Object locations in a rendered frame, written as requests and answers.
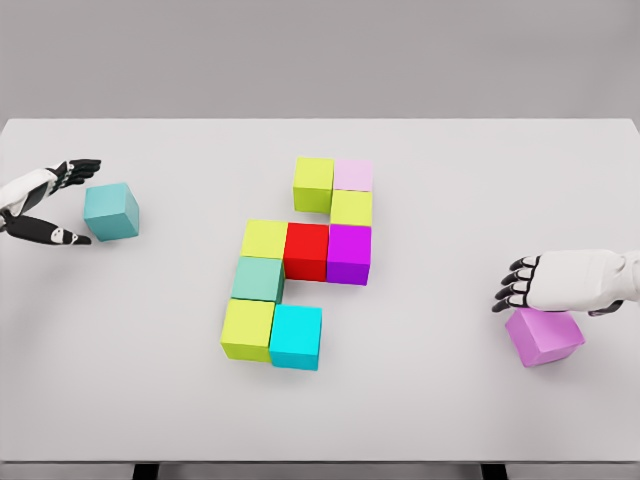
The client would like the pale pink cube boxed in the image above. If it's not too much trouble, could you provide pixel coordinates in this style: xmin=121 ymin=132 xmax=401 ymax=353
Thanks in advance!
xmin=332 ymin=158 xmax=375 ymax=193

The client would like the teal blue cube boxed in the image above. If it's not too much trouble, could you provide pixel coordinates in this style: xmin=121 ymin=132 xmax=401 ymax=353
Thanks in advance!
xmin=82 ymin=181 xmax=140 ymax=244

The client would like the red cube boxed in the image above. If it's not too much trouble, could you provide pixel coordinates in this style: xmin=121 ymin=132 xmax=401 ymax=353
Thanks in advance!
xmin=282 ymin=222 xmax=331 ymax=282

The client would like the bright cyan cube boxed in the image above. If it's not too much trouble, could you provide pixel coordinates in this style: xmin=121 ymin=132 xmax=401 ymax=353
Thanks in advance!
xmin=268 ymin=303 xmax=323 ymax=372

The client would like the magenta purple cube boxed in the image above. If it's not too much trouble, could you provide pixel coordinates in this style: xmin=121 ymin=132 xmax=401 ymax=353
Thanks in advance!
xmin=325 ymin=224 xmax=373 ymax=287

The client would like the sea green cube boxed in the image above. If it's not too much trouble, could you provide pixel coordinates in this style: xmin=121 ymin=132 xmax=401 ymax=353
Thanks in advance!
xmin=230 ymin=255 xmax=286 ymax=305

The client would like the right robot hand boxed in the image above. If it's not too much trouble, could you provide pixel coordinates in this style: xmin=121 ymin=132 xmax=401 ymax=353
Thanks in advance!
xmin=490 ymin=249 xmax=628 ymax=318

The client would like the yellow-green cube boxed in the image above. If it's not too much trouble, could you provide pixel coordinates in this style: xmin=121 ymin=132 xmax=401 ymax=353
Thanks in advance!
xmin=292 ymin=156 xmax=336 ymax=215
xmin=241 ymin=219 xmax=289 ymax=261
xmin=329 ymin=189 xmax=374 ymax=227
xmin=220 ymin=298 xmax=278 ymax=364

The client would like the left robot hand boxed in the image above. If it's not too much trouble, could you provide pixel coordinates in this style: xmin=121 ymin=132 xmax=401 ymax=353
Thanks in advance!
xmin=0 ymin=158 xmax=103 ymax=246

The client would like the orchid pink cube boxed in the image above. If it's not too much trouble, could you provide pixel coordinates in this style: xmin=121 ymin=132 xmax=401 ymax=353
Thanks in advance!
xmin=504 ymin=306 xmax=587 ymax=370

